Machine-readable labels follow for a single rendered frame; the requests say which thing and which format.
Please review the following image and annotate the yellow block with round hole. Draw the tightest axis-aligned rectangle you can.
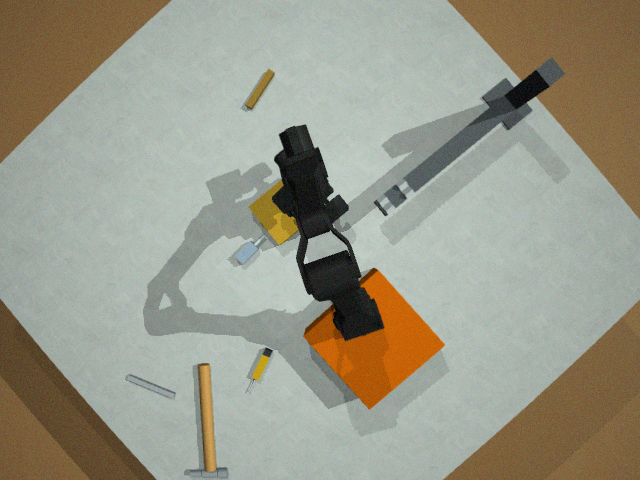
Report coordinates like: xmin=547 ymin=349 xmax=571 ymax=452
xmin=248 ymin=179 xmax=299 ymax=245

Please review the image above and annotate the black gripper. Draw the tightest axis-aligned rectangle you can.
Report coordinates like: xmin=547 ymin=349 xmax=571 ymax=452
xmin=274 ymin=149 xmax=349 ymax=223

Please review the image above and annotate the hammer with orange handle and grey head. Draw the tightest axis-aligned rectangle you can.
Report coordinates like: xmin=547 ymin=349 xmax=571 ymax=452
xmin=190 ymin=363 xmax=229 ymax=478

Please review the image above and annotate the tan flat bar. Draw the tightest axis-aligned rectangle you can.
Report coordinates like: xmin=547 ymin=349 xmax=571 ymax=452
xmin=245 ymin=68 xmax=275 ymax=110

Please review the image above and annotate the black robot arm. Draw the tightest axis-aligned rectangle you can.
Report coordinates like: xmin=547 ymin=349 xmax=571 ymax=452
xmin=272 ymin=124 xmax=385 ymax=341

